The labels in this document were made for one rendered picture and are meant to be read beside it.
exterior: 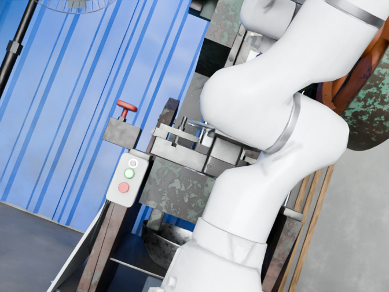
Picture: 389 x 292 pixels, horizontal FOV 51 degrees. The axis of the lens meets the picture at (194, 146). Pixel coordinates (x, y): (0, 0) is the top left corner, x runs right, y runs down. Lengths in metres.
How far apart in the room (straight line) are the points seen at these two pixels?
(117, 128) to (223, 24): 0.49
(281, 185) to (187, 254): 0.18
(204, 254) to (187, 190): 0.60
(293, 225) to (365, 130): 0.41
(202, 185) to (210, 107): 0.61
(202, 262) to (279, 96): 0.26
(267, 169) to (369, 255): 2.34
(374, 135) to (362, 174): 1.44
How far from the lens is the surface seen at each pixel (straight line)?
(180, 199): 1.21
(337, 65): 0.61
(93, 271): 1.21
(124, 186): 1.09
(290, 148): 0.64
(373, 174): 2.89
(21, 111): 2.75
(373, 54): 1.56
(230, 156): 1.27
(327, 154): 0.67
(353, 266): 2.92
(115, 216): 1.17
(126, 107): 1.20
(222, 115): 0.61
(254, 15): 0.98
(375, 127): 1.39
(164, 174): 1.20
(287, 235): 1.20
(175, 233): 1.63
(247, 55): 1.42
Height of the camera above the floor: 0.67
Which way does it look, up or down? 2 degrees up
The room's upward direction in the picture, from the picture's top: 21 degrees clockwise
